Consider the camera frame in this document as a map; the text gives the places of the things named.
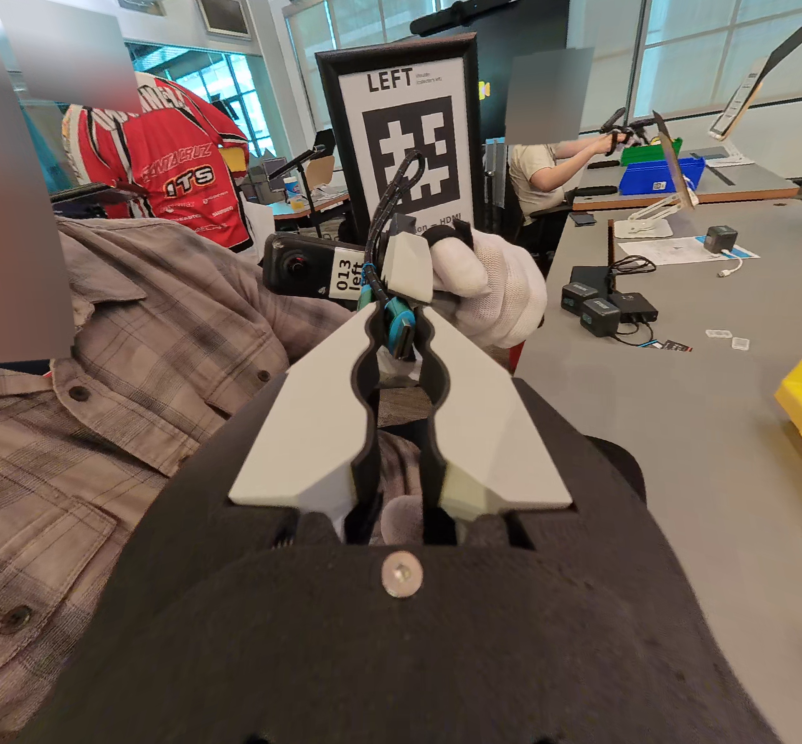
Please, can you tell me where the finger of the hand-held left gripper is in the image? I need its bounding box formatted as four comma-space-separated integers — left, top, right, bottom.
380, 232, 436, 306

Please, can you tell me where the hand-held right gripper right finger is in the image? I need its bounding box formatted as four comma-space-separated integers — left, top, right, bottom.
419, 307, 574, 521

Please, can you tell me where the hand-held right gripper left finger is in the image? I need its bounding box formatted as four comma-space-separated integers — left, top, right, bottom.
228, 302, 383, 511

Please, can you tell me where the blue-flecked black braided cable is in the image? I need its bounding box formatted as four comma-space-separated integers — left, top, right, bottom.
356, 152, 428, 364

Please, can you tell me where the yellow plastic bin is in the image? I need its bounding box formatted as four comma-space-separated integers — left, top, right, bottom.
774, 360, 802, 433

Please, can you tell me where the black-framed printed sign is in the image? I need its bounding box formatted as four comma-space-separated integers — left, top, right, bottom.
315, 31, 487, 248

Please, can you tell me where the black battery pack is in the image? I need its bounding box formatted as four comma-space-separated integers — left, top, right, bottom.
561, 282, 601, 318
579, 298, 623, 339

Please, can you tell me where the black power adapter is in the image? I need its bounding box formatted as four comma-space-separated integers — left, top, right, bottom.
609, 292, 660, 327

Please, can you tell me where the white paper sheet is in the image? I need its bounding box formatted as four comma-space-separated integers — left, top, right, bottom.
617, 235, 761, 267

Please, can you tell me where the blue plastic bin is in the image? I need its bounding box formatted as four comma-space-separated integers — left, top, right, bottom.
618, 157, 707, 198

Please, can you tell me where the green plastic bin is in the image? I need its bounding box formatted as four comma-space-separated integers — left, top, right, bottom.
619, 137, 684, 168

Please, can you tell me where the black video bar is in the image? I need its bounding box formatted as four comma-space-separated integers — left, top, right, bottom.
410, 0, 516, 37

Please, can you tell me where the wood-edged desk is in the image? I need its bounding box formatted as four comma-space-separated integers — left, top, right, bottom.
567, 147, 802, 207

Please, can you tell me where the large black wall screen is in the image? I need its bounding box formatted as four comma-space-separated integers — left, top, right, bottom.
410, 0, 572, 138

